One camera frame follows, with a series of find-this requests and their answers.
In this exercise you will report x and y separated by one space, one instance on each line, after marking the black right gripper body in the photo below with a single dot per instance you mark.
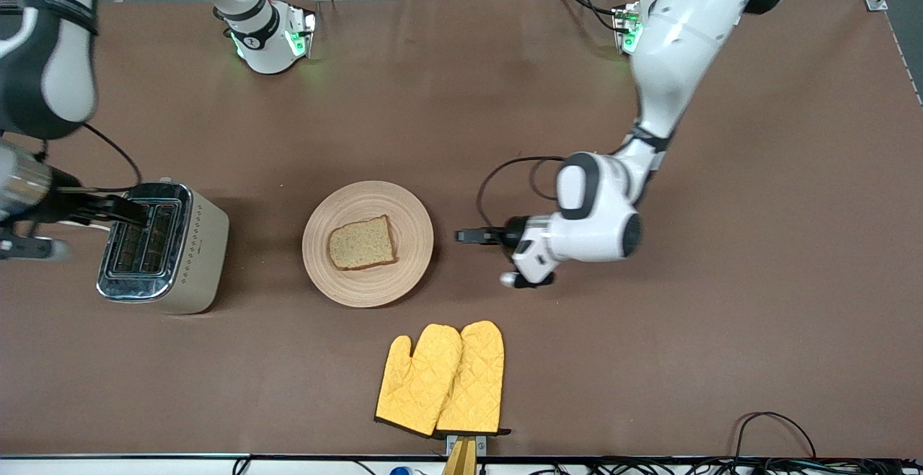
66 205

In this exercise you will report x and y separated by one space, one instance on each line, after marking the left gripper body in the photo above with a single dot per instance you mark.
511 233

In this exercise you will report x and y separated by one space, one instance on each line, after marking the brown toast slice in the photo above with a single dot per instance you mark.
362 244

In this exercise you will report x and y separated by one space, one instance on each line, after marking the round wooden plate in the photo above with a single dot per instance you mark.
368 287

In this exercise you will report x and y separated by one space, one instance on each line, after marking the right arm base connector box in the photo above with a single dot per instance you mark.
301 32

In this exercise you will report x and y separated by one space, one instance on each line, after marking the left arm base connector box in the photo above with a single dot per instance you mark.
626 28

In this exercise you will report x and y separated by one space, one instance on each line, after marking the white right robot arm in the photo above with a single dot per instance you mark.
58 64

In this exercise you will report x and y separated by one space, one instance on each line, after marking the beige chrome two-slot toaster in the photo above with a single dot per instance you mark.
169 251

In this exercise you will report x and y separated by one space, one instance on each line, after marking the yellow quilted oven mitt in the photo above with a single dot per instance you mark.
476 381
418 381

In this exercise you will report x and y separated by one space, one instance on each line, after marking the small blue object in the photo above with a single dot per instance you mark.
402 471

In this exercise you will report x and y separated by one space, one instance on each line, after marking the brown table cover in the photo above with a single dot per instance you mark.
793 244

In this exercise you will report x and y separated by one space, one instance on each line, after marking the wooden clamp bracket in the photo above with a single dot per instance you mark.
463 455

